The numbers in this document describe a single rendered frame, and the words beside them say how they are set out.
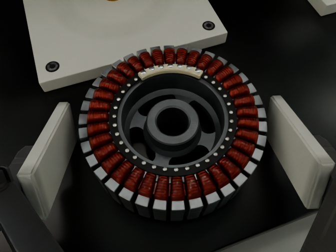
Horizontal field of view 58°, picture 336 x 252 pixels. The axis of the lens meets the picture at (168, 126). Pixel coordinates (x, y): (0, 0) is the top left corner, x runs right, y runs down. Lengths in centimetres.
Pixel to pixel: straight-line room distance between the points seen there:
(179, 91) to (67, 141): 8
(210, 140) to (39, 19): 17
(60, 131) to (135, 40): 10
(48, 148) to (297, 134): 13
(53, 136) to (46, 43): 11
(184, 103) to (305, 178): 8
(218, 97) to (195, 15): 10
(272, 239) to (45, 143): 15
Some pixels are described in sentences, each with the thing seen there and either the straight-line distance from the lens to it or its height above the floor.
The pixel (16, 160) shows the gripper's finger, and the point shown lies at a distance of 17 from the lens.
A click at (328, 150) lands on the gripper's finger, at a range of 18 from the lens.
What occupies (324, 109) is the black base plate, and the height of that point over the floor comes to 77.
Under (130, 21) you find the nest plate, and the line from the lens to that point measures 26.
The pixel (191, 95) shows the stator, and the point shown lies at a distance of 21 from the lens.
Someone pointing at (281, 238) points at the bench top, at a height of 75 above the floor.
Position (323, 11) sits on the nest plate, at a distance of 31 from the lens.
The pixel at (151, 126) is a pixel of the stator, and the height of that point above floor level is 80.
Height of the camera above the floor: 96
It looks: 62 degrees down
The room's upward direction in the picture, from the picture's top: 1 degrees clockwise
